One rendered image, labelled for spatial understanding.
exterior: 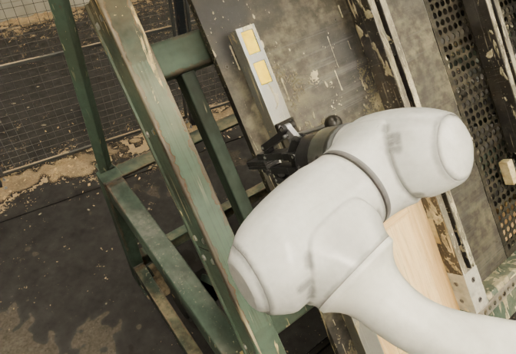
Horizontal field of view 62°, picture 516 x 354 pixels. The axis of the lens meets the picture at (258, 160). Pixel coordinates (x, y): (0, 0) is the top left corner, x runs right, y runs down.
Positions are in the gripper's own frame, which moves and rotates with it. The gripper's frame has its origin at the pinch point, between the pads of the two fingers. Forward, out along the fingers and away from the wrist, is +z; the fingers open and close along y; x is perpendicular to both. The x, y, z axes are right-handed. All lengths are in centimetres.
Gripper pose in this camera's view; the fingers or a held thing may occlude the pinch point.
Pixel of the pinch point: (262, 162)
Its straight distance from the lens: 79.8
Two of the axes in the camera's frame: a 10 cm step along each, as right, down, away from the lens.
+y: 3.8, 9.1, 1.7
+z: -4.7, 0.4, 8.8
